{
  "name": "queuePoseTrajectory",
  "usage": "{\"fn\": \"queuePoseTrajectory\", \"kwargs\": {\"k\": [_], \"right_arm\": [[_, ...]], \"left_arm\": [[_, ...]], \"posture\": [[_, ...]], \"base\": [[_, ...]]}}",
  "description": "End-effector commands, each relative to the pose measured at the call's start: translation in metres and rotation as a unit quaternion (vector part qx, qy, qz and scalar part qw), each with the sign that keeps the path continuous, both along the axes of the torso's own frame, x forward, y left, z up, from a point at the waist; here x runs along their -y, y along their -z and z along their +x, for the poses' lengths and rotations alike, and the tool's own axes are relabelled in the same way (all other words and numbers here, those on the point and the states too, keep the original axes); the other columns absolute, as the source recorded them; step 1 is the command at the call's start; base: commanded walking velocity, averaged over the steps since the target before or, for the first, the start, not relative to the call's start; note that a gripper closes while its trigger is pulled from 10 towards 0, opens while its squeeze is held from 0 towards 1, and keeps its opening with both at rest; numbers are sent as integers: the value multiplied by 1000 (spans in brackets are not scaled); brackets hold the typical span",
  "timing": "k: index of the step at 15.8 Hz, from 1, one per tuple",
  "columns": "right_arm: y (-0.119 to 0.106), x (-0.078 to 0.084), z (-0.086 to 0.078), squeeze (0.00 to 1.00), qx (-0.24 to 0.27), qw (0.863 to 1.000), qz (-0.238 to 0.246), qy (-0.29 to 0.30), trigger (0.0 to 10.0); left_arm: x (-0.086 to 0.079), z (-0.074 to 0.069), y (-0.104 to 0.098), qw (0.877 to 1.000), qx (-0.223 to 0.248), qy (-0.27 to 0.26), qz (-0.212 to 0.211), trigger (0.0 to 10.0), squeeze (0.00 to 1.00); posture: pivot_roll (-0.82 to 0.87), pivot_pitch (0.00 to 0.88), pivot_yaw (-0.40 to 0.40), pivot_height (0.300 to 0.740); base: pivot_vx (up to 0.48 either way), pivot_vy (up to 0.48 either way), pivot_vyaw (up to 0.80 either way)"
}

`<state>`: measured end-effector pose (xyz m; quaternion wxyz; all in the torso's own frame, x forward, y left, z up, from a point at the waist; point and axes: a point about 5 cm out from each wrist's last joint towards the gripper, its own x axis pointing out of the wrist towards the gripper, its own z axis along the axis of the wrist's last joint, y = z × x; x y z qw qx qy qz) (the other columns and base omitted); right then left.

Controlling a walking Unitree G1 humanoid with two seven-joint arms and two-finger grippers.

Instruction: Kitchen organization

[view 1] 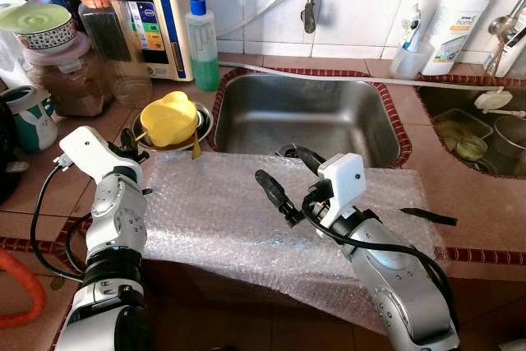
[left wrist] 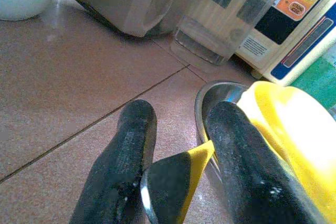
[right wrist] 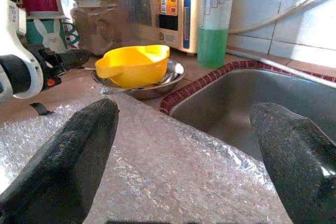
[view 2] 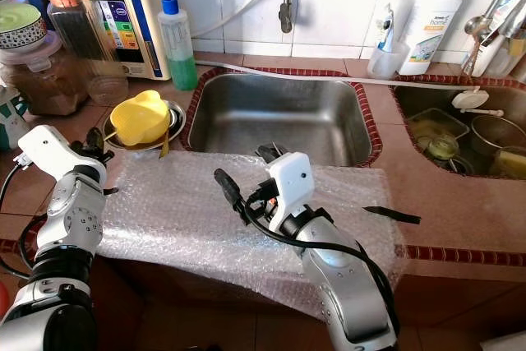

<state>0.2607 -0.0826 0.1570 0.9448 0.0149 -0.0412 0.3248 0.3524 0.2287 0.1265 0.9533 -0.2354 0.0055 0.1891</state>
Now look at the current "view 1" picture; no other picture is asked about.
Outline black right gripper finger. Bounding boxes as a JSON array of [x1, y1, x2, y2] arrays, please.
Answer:
[[288, 145, 328, 174], [255, 169, 303, 227]]

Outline yellow plastic bowl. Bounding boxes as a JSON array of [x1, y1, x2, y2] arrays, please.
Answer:
[[140, 91, 200, 147]]

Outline round steel bowl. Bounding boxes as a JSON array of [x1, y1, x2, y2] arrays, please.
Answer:
[[131, 100, 215, 153]]

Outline steel sink basin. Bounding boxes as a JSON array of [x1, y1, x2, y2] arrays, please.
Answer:
[[215, 74, 404, 169], [419, 84, 526, 178]]

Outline clear bubble wrap sheet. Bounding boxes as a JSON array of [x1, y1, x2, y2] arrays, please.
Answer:
[[136, 152, 449, 331]]

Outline plastic jar pink lid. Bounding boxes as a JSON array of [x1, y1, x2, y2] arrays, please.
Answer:
[[22, 33, 112, 118]]

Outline white green mug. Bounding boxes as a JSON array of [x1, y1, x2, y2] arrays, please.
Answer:
[[0, 85, 58, 153]]

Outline steel pot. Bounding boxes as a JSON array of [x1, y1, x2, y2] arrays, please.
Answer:
[[493, 114, 526, 175]]

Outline green dish soap bottle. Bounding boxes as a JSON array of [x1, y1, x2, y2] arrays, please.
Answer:
[[186, 0, 221, 92]]

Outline clear jar orange lid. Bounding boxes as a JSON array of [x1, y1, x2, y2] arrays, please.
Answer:
[[70, 0, 153, 108]]

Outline long black tape strip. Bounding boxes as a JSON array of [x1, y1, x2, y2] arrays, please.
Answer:
[[400, 207, 459, 227]]

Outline black appliance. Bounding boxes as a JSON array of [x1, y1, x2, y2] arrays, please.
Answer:
[[0, 100, 30, 204]]

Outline cream water ionizer appliance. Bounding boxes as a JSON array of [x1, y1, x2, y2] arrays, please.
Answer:
[[97, 0, 194, 82]]

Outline clear plastic cup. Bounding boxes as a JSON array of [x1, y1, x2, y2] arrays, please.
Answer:
[[390, 39, 432, 81]]

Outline square glass container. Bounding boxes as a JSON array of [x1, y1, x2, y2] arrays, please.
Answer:
[[436, 109, 496, 163]]

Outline patterned bowl green lid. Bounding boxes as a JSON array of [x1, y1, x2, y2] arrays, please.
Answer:
[[0, 3, 76, 50]]

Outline steel ladle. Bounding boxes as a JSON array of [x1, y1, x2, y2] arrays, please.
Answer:
[[485, 0, 526, 76]]

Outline white blue toothbrush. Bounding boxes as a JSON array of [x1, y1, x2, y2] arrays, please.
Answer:
[[400, 3, 422, 52]]

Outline white detergent bottle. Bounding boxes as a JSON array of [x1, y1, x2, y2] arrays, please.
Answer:
[[421, 0, 491, 76]]

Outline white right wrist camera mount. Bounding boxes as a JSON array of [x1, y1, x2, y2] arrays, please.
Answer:
[[316, 154, 365, 229]]

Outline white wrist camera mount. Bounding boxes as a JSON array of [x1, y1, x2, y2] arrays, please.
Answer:
[[59, 126, 132, 183], [316, 154, 365, 229]]

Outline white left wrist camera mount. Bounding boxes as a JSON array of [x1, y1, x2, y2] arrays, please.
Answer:
[[59, 126, 132, 183]]

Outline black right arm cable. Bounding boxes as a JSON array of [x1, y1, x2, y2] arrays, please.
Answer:
[[300, 191, 459, 335]]

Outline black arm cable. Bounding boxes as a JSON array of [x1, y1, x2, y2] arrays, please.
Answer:
[[30, 158, 93, 284], [300, 191, 459, 335]]

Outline thin white hose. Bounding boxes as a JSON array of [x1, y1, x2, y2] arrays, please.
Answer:
[[218, 62, 526, 93]]

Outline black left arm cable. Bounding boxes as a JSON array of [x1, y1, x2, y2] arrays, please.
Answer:
[[30, 158, 93, 284]]

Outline orange hose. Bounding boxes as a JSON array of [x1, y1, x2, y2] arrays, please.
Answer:
[[0, 250, 48, 329]]

